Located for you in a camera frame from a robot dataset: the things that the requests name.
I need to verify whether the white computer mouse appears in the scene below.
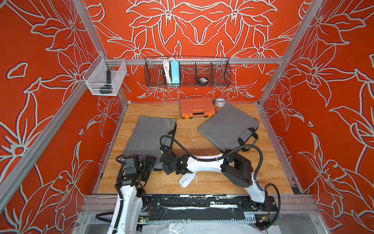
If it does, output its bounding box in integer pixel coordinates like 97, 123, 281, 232
179, 173, 196, 188

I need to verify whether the grey laptop bag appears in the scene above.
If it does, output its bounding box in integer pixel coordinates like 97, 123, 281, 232
198, 104, 259, 152
123, 116, 177, 171

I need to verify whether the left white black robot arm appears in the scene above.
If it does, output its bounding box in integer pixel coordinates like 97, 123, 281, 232
95, 154, 156, 234

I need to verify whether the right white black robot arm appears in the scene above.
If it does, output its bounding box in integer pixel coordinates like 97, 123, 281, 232
159, 135, 281, 231

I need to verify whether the orange tool case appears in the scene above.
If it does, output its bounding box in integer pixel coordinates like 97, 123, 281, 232
180, 97, 216, 119

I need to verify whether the dark green flashlight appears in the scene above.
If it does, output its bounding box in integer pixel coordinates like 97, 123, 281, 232
99, 70, 113, 94

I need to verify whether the light blue power bank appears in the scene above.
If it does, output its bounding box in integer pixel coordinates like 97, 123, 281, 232
170, 60, 180, 86

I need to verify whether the small black square device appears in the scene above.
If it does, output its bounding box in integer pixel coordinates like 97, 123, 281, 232
197, 77, 209, 86

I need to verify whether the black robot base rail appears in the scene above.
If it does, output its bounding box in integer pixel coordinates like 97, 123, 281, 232
140, 194, 278, 223

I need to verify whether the grey duct tape roll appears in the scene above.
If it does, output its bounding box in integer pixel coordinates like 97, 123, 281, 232
214, 98, 227, 108

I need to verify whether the white coiled cable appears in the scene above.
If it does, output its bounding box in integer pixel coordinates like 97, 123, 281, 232
162, 58, 172, 85

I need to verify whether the black wire wall basket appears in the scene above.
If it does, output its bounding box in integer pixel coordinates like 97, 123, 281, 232
144, 56, 232, 88

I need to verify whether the clear acrylic wall box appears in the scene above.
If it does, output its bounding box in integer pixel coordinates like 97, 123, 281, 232
83, 54, 128, 96

